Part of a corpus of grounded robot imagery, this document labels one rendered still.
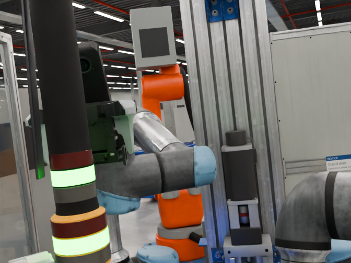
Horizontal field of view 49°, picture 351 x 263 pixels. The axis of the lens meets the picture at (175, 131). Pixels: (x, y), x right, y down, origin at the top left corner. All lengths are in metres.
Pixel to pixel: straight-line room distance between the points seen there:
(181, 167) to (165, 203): 3.56
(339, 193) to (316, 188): 0.04
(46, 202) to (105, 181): 4.24
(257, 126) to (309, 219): 0.53
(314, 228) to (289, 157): 1.45
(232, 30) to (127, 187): 0.67
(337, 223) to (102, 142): 0.40
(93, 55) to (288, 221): 0.43
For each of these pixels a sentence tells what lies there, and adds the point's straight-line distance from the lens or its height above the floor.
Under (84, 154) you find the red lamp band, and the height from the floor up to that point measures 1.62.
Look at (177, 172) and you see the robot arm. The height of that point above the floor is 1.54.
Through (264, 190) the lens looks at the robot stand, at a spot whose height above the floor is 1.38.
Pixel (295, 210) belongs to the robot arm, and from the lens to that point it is 0.71.
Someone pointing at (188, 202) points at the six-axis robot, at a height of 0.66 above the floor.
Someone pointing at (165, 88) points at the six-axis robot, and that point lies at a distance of 4.31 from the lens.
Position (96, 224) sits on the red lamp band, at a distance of 0.31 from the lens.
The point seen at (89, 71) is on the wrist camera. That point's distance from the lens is 0.51.
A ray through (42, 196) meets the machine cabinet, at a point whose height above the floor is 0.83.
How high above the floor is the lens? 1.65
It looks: 3 degrees down
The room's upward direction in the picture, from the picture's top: 7 degrees counter-clockwise
